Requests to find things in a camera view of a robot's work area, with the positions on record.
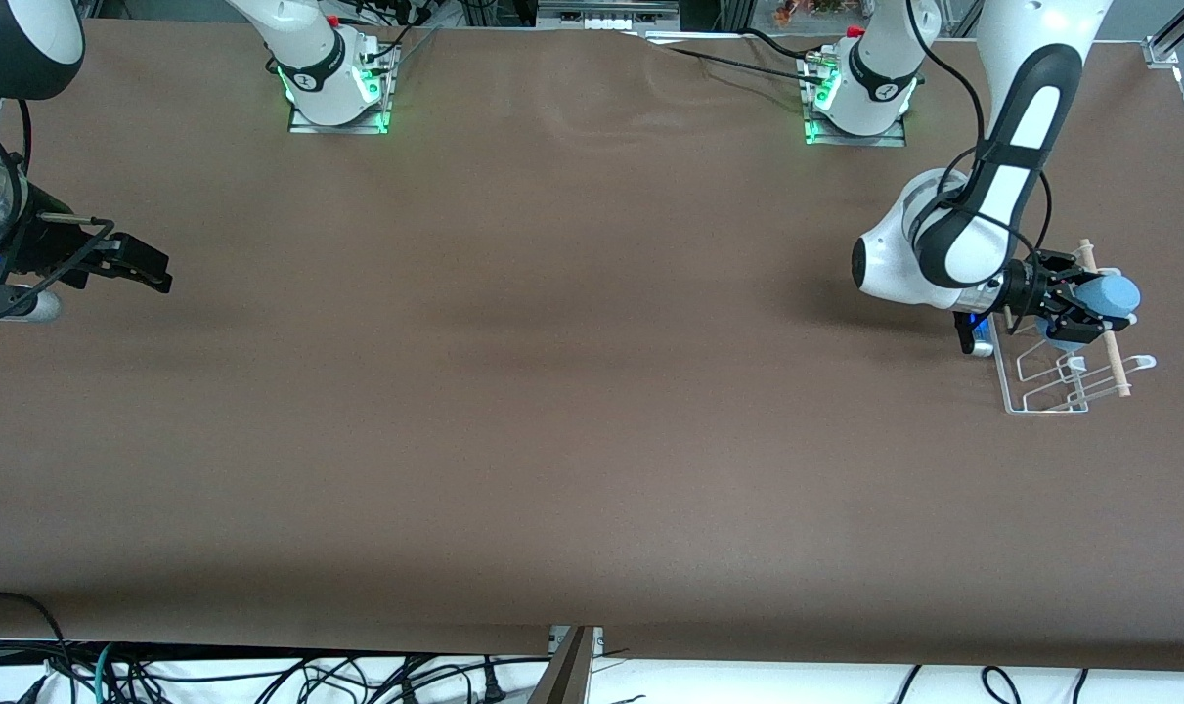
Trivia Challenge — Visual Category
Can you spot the blue plastic cup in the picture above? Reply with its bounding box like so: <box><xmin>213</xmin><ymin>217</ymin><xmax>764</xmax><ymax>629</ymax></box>
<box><xmin>1034</xmin><ymin>274</ymin><xmax>1141</xmax><ymax>355</ymax></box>

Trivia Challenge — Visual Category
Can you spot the wooden rack rod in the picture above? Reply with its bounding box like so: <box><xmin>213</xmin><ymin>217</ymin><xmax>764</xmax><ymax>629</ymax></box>
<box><xmin>1076</xmin><ymin>239</ymin><xmax>1133</xmax><ymax>398</ymax></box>

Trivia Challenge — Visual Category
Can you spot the brown table cloth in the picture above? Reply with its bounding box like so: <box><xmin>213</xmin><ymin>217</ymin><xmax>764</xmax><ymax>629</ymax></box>
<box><xmin>0</xmin><ymin>18</ymin><xmax>1184</xmax><ymax>674</ymax></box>

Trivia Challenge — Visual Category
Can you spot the white connector strip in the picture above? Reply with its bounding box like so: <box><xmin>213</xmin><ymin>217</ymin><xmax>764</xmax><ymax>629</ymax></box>
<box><xmin>538</xmin><ymin>0</ymin><xmax>681</xmax><ymax>31</ymax></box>

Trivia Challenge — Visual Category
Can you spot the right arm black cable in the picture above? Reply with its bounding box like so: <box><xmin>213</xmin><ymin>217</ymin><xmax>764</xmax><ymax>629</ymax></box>
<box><xmin>0</xmin><ymin>98</ymin><xmax>120</xmax><ymax>320</ymax></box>

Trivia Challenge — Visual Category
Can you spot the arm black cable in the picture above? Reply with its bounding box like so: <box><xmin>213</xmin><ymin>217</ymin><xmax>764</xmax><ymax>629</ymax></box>
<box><xmin>0</xmin><ymin>98</ymin><xmax>120</xmax><ymax>320</ymax></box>
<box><xmin>904</xmin><ymin>0</ymin><xmax>1054</xmax><ymax>265</ymax></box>

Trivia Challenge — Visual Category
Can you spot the white wire cup rack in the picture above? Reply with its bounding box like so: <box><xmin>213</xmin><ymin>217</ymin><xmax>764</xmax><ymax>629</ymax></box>
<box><xmin>990</xmin><ymin>240</ymin><xmax>1158</xmax><ymax>416</ymax></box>

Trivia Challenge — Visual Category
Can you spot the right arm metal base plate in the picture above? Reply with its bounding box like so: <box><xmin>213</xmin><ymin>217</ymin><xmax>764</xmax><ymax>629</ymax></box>
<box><xmin>288</xmin><ymin>39</ymin><xmax>398</xmax><ymax>136</ymax></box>

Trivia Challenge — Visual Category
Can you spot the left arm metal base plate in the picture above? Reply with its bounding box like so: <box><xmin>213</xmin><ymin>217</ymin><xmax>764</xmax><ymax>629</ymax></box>
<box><xmin>802</xmin><ymin>54</ymin><xmax>908</xmax><ymax>148</ymax></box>

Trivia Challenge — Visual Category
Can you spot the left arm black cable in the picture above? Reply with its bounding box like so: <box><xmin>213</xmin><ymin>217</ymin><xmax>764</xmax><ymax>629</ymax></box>
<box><xmin>904</xmin><ymin>0</ymin><xmax>1054</xmax><ymax>265</ymax></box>

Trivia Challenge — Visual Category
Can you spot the black looped cable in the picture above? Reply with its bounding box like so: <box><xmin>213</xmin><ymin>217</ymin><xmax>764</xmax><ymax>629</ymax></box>
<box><xmin>0</xmin><ymin>591</ymin><xmax>72</xmax><ymax>704</ymax></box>

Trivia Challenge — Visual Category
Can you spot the short black table cable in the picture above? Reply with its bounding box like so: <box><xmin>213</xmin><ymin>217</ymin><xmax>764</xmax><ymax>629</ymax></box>
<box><xmin>741</xmin><ymin>27</ymin><xmax>822</xmax><ymax>62</ymax></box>

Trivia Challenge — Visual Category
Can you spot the thin black cable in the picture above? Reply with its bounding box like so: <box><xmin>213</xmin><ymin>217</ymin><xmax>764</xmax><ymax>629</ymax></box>
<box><xmin>981</xmin><ymin>665</ymin><xmax>1025</xmax><ymax>704</ymax></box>

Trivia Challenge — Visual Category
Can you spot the long black table cable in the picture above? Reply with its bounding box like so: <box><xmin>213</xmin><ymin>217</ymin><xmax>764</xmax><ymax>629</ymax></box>
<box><xmin>640</xmin><ymin>33</ymin><xmax>829</xmax><ymax>81</ymax></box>

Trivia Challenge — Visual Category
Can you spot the teal cable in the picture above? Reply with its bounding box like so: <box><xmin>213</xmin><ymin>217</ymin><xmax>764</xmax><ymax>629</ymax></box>
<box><xmin>91</xmin><ymin>642</ymin><xmax>120</xmax><ymax>704</ymax></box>

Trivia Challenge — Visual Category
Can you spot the aluminium frame post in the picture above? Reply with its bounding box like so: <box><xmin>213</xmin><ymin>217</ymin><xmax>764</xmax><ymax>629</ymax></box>
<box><xmin>528</xmin><ymin>626</ymin><xmax>604</xmax><ymax>704</ymax></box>

